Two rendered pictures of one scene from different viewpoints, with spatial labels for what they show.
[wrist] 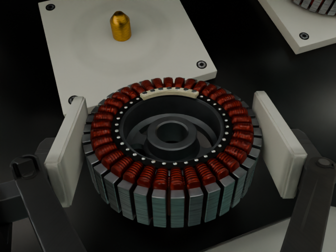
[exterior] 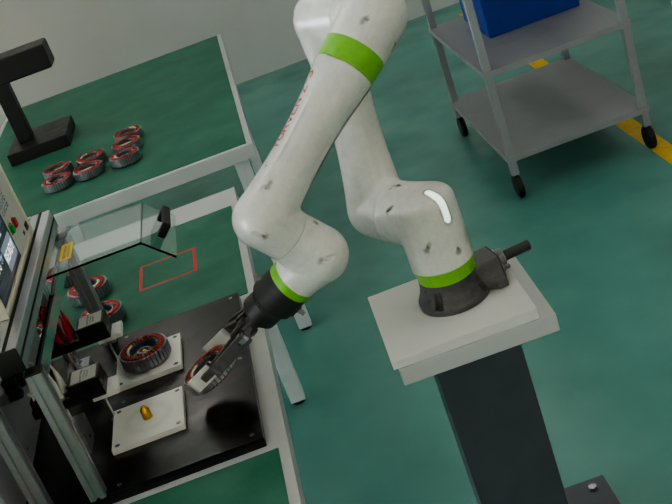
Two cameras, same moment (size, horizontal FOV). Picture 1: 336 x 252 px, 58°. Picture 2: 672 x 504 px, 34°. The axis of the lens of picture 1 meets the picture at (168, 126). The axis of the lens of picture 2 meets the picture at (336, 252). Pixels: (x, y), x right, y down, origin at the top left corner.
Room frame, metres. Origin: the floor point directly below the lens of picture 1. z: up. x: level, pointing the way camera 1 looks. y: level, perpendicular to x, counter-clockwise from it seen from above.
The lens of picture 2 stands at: (-0.87, 1.66, 1.83)
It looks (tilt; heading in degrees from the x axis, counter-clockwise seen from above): 24 degrees down; 291
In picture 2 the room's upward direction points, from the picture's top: 20 degrees counter-clockwise
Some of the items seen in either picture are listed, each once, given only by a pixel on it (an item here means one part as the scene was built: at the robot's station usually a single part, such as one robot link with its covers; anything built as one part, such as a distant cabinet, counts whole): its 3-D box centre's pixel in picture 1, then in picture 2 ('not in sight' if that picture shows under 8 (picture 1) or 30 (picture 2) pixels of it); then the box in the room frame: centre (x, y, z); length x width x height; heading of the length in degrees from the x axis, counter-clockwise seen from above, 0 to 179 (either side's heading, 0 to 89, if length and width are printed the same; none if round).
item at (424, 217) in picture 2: not in sight; (428, 230); (-0.36, -0.24, 0.92); 0.16 x 0.13 x 0.19; 139
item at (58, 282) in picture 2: not in sight; (53, 306); (0.36, -0.03, 1.03); 0.62 x 0.01 x 0.03; 111
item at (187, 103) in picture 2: not in sight; (142, 203); (1.32, -2.20, 0.38); 1.85 x 1.10 x 0.75; 111
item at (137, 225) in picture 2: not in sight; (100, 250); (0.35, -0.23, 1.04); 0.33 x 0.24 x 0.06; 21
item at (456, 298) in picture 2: not in sight; (475, 272); (-0.42, -0.26, 0.80); 0.26 x 0.15 x 0.06; 29
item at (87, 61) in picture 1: (122, 38); (149, 419); (0.23, 0.05, 0.78); 0.15 x 0.15 x 0.01; 21
